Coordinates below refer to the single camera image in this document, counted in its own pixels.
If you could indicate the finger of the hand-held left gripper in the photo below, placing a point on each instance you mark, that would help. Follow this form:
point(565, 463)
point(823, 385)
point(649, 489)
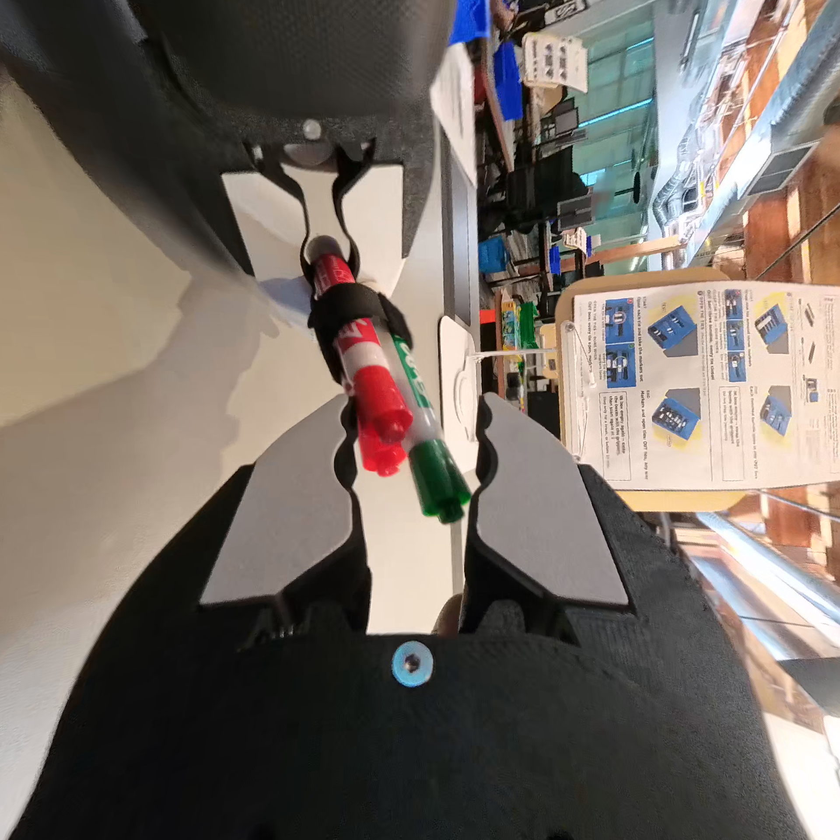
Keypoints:
point(269, 223)
point(378, 223)

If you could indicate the green plastic bin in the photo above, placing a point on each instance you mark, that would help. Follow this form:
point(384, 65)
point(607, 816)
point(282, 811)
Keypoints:
point(521, 324)

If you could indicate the silver air duct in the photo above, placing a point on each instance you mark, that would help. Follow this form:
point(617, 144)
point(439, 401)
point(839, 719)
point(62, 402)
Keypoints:
point(775, 591)

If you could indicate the small printed table sign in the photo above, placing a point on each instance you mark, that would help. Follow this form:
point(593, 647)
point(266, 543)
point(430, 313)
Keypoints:
point(554, 59)

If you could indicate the person's right hand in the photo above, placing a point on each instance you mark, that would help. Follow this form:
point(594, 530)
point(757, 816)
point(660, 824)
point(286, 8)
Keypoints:
point(449, 613)

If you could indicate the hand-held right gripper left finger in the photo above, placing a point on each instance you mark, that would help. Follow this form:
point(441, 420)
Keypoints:
point(282, 519)

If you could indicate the green marker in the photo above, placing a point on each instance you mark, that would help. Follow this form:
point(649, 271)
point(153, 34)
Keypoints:
point(440, 479)

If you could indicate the printed paper sheet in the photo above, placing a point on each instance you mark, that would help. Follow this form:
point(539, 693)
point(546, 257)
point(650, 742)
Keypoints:
point(453, 112)

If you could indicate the blue crate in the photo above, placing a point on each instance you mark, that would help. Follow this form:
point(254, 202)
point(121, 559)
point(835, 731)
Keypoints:
point(492, 255)

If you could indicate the red marker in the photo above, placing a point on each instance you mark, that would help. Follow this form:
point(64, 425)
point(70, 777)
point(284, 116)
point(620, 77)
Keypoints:
point(368, 387)
point(398, 420)

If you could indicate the small blue bin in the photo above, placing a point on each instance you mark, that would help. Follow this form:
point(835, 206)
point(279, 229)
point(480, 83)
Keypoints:
point(507, 79)

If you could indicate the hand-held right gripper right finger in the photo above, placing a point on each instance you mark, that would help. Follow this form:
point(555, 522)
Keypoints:
point(551, 519)

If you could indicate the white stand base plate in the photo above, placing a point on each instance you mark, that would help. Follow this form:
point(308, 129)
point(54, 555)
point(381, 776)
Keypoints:
point(709, 394)

